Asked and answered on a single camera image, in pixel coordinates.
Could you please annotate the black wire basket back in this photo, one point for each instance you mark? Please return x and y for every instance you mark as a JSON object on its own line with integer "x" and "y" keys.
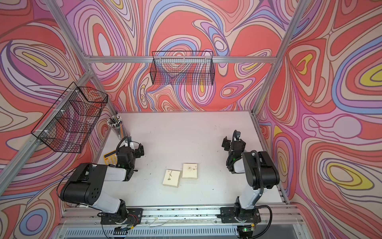
{"x": 182, "y": 68}

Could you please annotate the metal pen cup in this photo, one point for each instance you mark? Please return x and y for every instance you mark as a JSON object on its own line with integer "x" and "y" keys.
{"x": 116, "y": 124}

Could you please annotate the black wire basket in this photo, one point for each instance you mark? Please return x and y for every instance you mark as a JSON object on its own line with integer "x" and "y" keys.
{"x": 182, "y": 68}
{"x": 73, "y": 121}

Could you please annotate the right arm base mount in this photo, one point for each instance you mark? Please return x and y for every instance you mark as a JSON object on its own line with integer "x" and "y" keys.
{"x": 234, "y": 215}

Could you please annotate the black wire basket left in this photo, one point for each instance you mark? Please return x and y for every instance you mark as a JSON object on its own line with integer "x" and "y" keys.
{"x": 73, "y": 121}

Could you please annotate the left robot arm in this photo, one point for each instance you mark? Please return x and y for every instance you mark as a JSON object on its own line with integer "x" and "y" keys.
{"x": 84, "y": 187}

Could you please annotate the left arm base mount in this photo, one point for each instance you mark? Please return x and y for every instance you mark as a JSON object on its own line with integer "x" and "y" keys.
{"x": 131, "y": 217}

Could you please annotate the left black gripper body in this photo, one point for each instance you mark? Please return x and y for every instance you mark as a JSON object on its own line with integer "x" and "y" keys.
{"x": 137, "y": 155}

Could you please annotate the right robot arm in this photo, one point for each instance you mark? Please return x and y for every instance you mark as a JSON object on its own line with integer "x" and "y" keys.
{"x": 261, "y": 175}

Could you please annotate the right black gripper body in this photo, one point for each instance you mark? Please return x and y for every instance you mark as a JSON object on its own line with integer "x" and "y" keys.
{"x": 227, "y": 143}

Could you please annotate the yellow calculator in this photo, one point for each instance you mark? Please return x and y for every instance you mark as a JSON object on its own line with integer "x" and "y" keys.
{"x": 110, "y": 158}

